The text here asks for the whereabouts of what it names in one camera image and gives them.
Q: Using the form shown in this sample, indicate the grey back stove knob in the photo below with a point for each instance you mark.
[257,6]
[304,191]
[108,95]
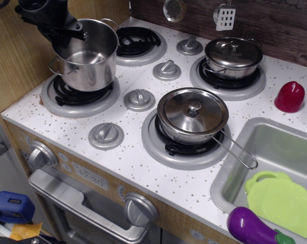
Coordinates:
[189,47]

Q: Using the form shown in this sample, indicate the steel pot lid with knob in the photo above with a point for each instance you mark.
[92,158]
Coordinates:
[232,52]

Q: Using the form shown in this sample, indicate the blue plastic clamp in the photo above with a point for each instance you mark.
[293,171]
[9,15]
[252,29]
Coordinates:
[15,208]

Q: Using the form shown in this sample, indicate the steel saucepan with long handle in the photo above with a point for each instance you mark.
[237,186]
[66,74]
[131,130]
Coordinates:
[194,129]

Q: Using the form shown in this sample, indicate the grey oven dial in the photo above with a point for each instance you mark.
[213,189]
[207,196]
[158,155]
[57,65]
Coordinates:
[139,211]
[41,156]

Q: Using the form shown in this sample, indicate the left grey oven dial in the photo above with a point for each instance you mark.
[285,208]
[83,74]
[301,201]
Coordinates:
[41,156]

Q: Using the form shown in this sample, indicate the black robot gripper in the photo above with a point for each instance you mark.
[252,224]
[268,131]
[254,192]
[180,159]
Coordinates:
[53,21]

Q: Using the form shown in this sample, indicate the yellow cloth scrap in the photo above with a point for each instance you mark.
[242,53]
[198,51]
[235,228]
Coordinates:
[25,231]

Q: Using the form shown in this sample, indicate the grey middle stove knob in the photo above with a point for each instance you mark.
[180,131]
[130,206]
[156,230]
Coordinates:
[167,71]

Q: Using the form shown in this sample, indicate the hanging steel slotted spatula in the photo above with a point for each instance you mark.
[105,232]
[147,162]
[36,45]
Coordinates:
[224,16]

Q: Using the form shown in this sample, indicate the green toy plate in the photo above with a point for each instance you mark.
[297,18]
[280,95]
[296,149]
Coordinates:
[275,197]

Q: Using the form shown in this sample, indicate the back left stove burner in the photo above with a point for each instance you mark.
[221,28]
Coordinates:
[139,46]

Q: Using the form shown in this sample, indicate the steel two-handled pot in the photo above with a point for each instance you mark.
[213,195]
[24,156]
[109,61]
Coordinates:
[230,73]

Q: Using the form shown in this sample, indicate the grey toy sink basin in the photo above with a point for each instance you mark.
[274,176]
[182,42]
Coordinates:
[267,145]

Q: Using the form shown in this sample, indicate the grey centre stove knob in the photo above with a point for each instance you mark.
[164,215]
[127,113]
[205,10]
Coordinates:
[139,100]

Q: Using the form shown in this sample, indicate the grey front stove knob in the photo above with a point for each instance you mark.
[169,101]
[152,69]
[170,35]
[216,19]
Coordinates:
[106,136]

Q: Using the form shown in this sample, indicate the tall stainless steel pot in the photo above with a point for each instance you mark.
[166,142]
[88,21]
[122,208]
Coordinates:
[88,65]

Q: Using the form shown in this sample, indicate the stove burner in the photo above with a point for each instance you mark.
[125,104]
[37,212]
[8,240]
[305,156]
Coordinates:
[227,89]
[139,46]
[62,100]
[180,156]

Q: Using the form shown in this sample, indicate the hanging steel skimmer ladle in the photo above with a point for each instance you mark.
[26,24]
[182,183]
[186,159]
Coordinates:
[174,10]

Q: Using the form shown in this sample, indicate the red toy pepper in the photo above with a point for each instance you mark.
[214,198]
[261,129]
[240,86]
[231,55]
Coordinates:
[290,97]

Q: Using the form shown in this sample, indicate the front left stove burner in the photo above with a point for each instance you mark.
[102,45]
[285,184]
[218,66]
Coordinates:
[62,100]

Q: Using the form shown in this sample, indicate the grey oven door handle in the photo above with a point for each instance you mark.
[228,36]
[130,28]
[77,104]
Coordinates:
[84,216]

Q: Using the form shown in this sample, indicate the back right stove burner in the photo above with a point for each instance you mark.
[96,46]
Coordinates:
[227,89]

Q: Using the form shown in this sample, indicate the purple toy eggplant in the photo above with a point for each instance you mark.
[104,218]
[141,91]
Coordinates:
[246,227]

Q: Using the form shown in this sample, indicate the front right stove burner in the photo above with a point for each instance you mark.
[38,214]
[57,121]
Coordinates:
[180,156]

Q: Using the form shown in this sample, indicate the right grey oven dial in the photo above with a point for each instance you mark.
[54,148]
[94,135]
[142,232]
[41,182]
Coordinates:
[139,211]

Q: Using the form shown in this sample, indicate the steel saucepan lid with knob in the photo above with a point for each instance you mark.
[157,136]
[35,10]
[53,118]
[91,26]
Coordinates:
[192,99]

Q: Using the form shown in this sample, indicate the oven clock display panel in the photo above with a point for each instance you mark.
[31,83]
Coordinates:
[91,176]

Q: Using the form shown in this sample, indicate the grey stove knob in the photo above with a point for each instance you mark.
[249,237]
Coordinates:
[139,100]
[189,47]
[167,71]
[106,136]

